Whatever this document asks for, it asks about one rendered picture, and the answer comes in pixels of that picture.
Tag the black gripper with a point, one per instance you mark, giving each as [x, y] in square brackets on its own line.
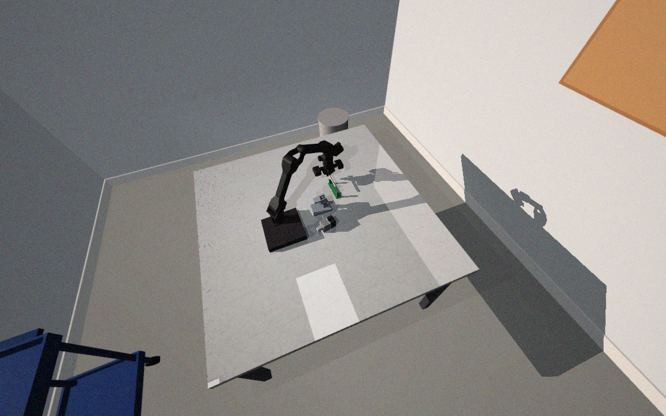
[327, 168]

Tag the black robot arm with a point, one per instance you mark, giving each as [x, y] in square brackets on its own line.
[290, 165]

